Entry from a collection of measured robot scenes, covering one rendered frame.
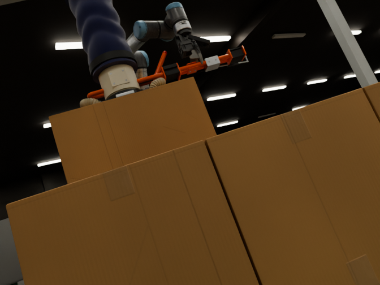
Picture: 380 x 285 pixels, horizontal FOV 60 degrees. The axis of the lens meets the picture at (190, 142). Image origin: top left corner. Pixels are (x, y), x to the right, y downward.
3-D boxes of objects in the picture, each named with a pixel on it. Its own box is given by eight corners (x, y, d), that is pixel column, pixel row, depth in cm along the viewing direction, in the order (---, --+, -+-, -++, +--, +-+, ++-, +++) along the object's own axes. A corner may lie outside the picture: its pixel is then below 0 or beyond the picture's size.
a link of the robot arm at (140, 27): (106, 54, 228) (136, 14, 167) (124, 54, 233) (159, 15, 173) (109, 71, 228) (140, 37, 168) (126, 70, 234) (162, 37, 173)
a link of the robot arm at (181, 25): (188, 29, 174) (190, 17, 165) (191, 37, 173) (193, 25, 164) (172, 33, 172) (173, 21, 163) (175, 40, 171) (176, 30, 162)
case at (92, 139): (76, 216, 117) (47, 116, 125) (92, 221, 155) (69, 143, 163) (228, 164, 130) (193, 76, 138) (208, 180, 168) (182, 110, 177)
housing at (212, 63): (207, 66, 160) (204, 57, 161) (205, 72, 167) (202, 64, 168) (220, 62, 162) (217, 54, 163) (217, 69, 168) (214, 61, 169)
